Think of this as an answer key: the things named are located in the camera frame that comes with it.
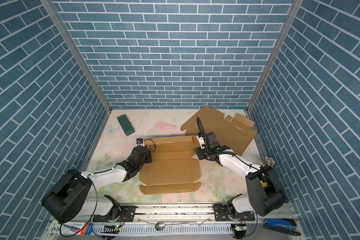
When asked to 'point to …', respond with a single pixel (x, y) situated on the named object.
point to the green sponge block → (126, 125)
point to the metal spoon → (160, 226)
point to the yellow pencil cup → (269, 161)
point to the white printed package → (71, 228)
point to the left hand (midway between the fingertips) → (149, 151)
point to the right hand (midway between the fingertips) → (198, 149)
